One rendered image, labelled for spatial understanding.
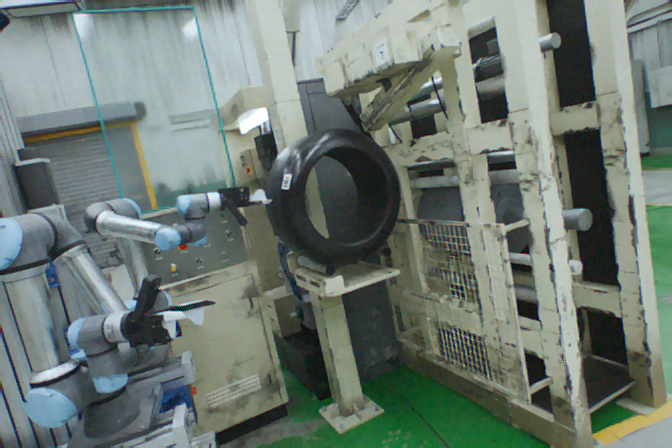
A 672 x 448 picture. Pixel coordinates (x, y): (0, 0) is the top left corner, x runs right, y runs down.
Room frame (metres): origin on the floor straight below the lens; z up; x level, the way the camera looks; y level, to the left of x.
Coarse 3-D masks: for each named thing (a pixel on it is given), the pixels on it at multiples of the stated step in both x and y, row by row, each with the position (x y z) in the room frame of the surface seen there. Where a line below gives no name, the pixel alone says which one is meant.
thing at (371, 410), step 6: (366, 396) 2.37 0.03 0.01; (372, 402) 2.29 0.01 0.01; (324, 408) 2.31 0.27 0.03; (330, 408) 2.32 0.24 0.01; (366, 408) 2.23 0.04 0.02; (372, 408) 2.23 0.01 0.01; (378, 408) 2.20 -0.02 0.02; (324, 414) 2.27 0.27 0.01; (330, 414) 2.26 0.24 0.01; (354, 414) 2.20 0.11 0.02; (366, 414) 2.19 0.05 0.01; (372, 414) 2.18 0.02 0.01; (378, 414) 2.18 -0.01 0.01; (330, 420) 2.20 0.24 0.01; (336, 420) 2.19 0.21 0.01; (342, 420) 2.18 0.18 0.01; (348, 420) 2.17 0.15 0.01; (354, 420) 2.16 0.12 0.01; (360, 420) 2.15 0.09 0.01; (366, 420) 2.15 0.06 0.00; (336, 426) 2.14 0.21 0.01; (342, 426) 2.11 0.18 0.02; (348, 426) 2.11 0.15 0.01; (354, 426) 2.12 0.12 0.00; (342, 432) 2.09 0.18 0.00
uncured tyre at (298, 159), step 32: (288, 160) 1.82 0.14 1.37; (352, 160) 2.18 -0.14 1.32; (384, 160) 1.94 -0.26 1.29; (288, 192) 1.77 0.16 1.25; (384, 192) 2.11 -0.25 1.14; (288, 224) 1.78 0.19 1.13; (352, 224) 2.16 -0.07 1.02; (384, 224) 1.91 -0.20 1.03; (320, 256) 1.81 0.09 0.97; (352, 256) 1.85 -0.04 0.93
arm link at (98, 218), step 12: (96, 204) 1.78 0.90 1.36; (84, 216) 1.74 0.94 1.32; (96, 216) 1.70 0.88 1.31; (108, 216) 1.70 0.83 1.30; (120, 216) 1.70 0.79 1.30; (96, 228) 1.69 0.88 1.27; (108, 228) 1.68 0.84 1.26; (120, 228) 1.65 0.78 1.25; (132, 228) 1.63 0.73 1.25; (144, 228) 1.62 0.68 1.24; (156, 228) 1.61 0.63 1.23; (168, 228) 1.58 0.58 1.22; (180, 228) 1.62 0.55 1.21; (144, 240) 1.63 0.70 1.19; (156, 240) 1.57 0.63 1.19; (168, 240) 1.55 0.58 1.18; (180, 240) 1.59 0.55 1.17
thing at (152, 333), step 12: (132, 312) 1.08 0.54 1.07; (156, 312) 1.03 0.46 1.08; (120, 324) 1.05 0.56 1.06; (132, 324) 1.06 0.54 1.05; (144, 324) 1.03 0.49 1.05; (156, 324) 1.03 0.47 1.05; (132, 336) 1.06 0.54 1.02; (144, 336) 1.05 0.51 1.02; (156, 336) 1.03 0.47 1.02; (168, 336) 1.03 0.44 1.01
